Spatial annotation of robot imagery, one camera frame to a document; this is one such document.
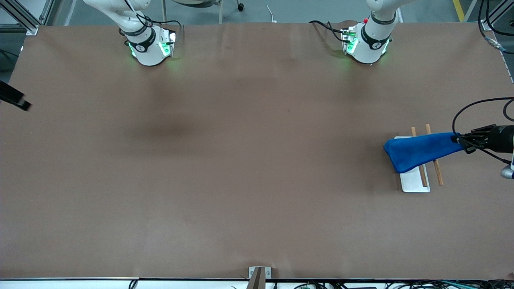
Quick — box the blue microfibre towel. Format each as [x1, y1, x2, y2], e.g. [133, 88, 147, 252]
[383, 132, 466, 174]

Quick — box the white towel rack base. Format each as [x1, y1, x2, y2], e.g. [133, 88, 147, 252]
[394, 136, 431, 193]

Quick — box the wooden rack rod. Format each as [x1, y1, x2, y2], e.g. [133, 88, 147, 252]
[425, 124, 444, 186]
[410, 127, 428, 188]

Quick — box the chair base with caster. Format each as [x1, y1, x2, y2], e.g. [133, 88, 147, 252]
[161, 0, 245, 24]

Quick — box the brown table cover sheet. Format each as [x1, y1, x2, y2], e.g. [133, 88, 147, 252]
[0, 21, 514, 280]

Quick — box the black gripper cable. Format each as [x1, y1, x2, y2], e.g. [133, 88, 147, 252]
[453, 98, 514, 165]

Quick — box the aluminium frame post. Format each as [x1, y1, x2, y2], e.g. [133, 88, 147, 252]
[481, 0, 514, 32]
[0, 0, 57, 36]

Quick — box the black cable with grey connector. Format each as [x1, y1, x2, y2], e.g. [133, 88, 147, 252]
[478, 0, 514, 55]

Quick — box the teal cable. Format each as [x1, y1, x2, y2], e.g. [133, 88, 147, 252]
[442, 281, 486, 288]

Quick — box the black arm base cable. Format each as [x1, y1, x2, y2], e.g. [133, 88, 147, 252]
[118, 0, 183, 41]
[308, 20, 350, 43]

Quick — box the white power cable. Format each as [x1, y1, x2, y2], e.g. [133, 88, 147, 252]
[265, 0, 278, 23]

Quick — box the grey metal camera mount bracket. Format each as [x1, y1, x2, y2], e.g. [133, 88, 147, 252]
[248, 266, 271, 289]

